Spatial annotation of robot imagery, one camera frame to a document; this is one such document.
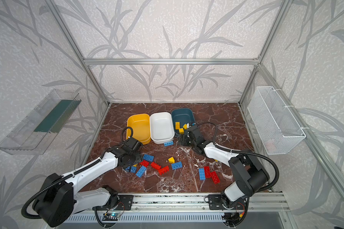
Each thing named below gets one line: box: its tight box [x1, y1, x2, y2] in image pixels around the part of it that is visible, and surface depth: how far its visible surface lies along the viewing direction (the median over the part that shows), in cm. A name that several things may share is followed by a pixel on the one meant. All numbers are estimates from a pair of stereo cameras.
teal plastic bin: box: [171, 107, 196, 136], surface depth 111 cm
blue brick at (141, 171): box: [135, 165, 147, 178], surface depth 84 cm
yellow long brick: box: [175, 121, 181, 130], surface depth 106 cm
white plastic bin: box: [149, 111, 176, 145], surface depth 106 cm
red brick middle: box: [150, 161, 162, 171], surface depth 86 cm
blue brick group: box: [198, 167, 206, 181], surface depth 84 cm
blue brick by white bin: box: [163, 140, 174, 147], surface depth 96 cm
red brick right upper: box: [203, 166, 212, 178], surface depth 85 cm
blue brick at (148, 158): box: [142, 154, 155, 163], surface depth 91 cm
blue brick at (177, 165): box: [171, 161, 183, 170], surface depth 87 cm
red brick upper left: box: [139, 159, 150, 168], surface depth 88 cm
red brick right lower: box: [210, 170, 221, 185], surface depth 82 cm
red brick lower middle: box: [158, 165, 170, 176], surface depth 84 cm
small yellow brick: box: [168, 156, 175, 164], surface depth 88 cm
